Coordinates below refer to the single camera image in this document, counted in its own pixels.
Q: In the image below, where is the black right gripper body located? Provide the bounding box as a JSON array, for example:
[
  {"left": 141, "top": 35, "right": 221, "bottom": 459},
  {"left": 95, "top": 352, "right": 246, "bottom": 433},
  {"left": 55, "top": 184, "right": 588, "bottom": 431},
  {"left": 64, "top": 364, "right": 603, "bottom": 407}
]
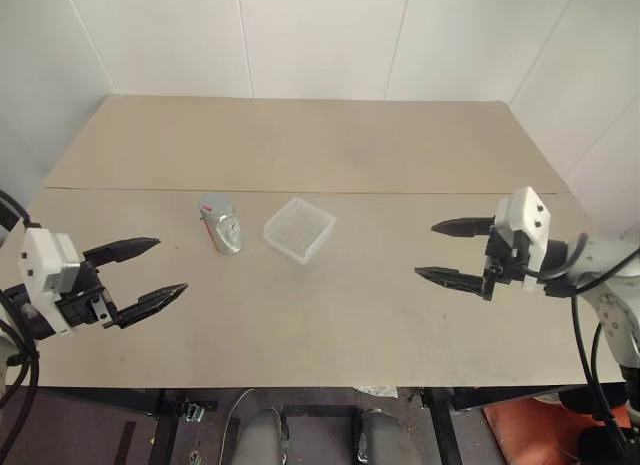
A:
[{"left": 483, "top": 225, "right": 532, "bottom": 286}]

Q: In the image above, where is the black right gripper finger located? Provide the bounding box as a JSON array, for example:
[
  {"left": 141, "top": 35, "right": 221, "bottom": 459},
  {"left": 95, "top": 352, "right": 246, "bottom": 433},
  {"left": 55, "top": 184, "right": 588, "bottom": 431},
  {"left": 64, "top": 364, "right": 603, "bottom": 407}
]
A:
[
  {"left": 430, "top": 215, "right": 497, "bottom": 239},
  {"left": 414, "top": 266, "right": 494, "bottom": 302}
]

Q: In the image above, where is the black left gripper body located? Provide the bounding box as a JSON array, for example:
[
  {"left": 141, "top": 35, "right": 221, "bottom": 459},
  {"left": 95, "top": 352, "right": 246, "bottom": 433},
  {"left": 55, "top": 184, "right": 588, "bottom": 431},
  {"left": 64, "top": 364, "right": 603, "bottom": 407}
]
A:
[{"left": 54, "top": 257, "right": 123, "bottom": 331}]

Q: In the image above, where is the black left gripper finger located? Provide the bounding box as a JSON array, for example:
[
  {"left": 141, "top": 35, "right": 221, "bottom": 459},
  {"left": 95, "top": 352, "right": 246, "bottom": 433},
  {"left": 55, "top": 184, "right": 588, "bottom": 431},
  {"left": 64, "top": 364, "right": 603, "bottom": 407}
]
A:
[
  {"left": 83, "top": 237, "right": 162, "bottom": 272},
  {"left": 117, "top": 283, "right": 190, "bottom": 330}
]

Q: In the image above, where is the translucent square plastic container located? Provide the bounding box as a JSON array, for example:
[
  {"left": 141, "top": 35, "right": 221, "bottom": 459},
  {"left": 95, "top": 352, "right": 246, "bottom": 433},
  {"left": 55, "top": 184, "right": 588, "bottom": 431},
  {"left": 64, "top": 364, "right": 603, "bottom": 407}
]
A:
[{"left": 263, "top": 196, "right": 336, "bottom": 267}]

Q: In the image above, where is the small metal connector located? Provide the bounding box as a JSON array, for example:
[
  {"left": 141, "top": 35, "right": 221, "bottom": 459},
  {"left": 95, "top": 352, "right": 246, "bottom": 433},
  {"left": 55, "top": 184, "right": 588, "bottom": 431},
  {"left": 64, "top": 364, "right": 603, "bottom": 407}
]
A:
[{"left": 183, "top": 398, "right": 207, "bottom": 424}]

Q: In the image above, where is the crumpled foil scrap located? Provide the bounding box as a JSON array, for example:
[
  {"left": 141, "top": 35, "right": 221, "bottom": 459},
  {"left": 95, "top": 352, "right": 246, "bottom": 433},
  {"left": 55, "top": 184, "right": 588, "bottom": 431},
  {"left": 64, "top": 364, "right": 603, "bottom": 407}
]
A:
[{"left": 353, "top": 384, "right": 400, "bottom": 400}]

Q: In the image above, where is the orange floor object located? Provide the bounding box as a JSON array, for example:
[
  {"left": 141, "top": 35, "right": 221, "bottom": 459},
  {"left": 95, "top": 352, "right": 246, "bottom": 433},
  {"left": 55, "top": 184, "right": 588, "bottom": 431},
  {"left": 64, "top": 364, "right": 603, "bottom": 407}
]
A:
[{"left": 481, "top": 393, "right": 629, "bottom": 465}]

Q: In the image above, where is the grey rounded shape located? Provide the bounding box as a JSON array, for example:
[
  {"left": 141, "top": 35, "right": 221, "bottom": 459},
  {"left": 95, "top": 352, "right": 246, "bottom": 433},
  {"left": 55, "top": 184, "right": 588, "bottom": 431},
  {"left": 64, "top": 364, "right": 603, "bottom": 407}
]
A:
[{"left": 356, "top": 408, "right": 397, "bottom": 465}]

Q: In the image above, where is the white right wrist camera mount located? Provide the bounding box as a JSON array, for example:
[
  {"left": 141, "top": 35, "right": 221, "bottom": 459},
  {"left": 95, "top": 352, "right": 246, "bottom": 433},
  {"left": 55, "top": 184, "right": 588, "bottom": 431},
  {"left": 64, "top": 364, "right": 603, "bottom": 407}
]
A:
[{"left": 494, "top": 186, "right": 552, "bottom": 292}]

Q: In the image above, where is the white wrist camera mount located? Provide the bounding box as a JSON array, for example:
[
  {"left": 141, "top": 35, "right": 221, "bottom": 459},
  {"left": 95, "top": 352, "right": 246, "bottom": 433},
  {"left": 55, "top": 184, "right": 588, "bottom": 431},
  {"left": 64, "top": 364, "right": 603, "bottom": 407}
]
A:
[
  {"left": 18, "top": 227, "right": 82, "bottom": 337},
  {"left": 494, "top": 186, "right": 552, "bottom": 292}
]

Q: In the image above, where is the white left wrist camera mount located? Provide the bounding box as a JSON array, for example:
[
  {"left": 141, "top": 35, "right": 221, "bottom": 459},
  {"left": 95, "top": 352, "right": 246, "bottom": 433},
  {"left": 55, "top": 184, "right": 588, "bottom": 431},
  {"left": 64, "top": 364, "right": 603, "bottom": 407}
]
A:
[{"left": 18, "top": 227, "right": 82, "bottom": 337}]

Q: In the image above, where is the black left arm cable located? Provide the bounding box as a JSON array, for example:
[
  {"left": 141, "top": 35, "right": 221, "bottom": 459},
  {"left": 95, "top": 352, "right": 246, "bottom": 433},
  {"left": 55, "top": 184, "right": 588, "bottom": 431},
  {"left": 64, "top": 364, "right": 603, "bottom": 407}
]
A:
[{"left": 0, "top": 188, "right": 42, "bottom": 412}]

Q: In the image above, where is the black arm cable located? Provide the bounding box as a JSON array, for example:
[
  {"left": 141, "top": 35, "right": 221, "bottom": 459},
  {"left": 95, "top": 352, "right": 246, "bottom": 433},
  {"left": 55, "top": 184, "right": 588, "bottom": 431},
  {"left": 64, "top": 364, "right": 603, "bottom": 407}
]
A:
[
  {"left": 0, "top": 188, "right": 42, "bottom": 412},
  {"left": 519, "top": 231, "right": 640, "bottom": 465}
]

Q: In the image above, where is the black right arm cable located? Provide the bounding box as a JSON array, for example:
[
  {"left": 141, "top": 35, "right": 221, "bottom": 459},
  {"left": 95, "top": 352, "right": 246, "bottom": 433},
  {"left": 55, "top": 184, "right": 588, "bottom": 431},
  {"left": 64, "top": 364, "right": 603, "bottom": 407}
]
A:
[{"left": 519, "top": 231, "right": 640, "bottom": 465}]

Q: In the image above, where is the black table frame leg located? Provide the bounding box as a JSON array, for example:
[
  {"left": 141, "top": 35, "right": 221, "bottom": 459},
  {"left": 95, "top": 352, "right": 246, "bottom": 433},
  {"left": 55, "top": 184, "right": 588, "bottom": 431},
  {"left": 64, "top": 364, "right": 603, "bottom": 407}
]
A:
[
  {"left": 423, "top": 387, "right": 469, "bottom": 465},
  {"left": 148, "top": 387, "right": 177, "bottom": 465}
]

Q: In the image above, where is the thin white cable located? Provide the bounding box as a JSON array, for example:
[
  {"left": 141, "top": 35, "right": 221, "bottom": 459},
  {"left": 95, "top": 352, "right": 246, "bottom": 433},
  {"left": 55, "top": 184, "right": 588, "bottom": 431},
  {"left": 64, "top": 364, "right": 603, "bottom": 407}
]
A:
[{"left": 221, "top": 388, "right": 257, "bottom": 465}]

